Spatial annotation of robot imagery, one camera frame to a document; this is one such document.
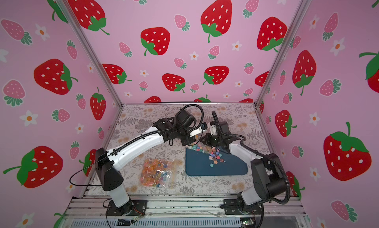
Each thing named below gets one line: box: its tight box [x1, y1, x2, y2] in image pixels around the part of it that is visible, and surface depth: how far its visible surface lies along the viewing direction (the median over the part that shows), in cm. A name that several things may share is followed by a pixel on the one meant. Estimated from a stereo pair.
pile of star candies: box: [208, 147, 227, 168], surface depth 92 cm
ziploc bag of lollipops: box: [140, 157, 177, 190], surface depth 86 cm
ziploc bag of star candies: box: [187, 135, 213, 155], surface depth 90 cm
